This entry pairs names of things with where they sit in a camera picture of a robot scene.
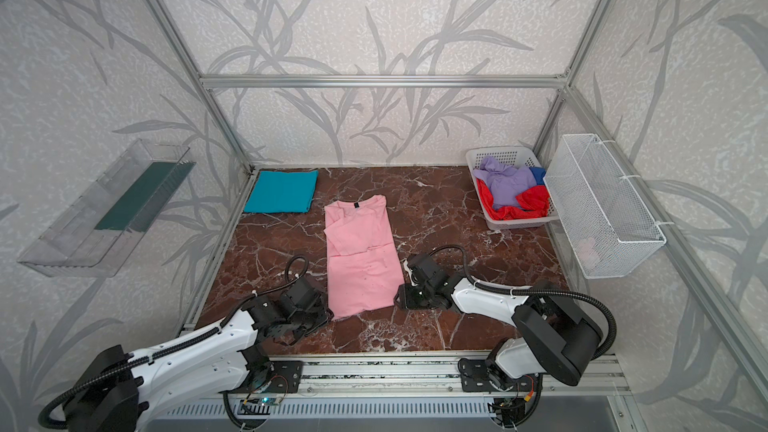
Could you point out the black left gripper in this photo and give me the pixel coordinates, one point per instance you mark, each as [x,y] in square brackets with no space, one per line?
[312,314]

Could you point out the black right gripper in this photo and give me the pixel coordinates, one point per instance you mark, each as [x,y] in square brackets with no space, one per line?
[409,295]

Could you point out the pink t-shirt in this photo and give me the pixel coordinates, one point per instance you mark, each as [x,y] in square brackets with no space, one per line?
[363,268]

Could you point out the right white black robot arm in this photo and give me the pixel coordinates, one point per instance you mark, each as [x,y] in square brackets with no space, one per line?
[559,331]

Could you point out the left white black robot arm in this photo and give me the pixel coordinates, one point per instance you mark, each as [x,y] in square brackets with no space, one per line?
[123,391]

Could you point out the green circuit board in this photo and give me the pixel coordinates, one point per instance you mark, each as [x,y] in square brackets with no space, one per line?
[261,403]

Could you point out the folded teal t-shirt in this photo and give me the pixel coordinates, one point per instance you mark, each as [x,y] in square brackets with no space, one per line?
[282,192]

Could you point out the white plastic laundry basket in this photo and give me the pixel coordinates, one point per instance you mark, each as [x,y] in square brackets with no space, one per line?
[518,157]

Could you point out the purple t-shirt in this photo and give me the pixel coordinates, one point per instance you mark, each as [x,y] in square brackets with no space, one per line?
[504,182]

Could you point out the red t-shirt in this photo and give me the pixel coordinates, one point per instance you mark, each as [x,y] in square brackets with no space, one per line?
[522,207]

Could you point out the blue t-shirt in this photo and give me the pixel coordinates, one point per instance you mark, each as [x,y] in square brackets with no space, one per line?
[538,174]

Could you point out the green mat in shelf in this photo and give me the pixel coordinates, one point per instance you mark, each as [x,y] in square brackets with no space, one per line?
[143,201]

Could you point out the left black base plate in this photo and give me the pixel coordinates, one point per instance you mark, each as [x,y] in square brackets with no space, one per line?
[280,377]

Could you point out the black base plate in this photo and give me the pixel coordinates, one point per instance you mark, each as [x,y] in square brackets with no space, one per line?
[483,376]
[280,377]

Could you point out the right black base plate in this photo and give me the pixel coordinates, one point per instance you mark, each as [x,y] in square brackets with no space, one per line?
[483,376]

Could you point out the aluminium mounting rail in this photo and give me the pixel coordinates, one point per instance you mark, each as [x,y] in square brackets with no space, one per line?
[430,374]

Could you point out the white wire mesh basket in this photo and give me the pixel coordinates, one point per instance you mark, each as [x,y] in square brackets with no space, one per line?
[609,227]

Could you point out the clear plastic wall shelf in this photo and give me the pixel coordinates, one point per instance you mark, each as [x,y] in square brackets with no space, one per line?
[71,246]

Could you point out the aluminium frame profile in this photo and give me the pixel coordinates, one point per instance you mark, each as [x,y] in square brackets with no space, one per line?
[742,343]

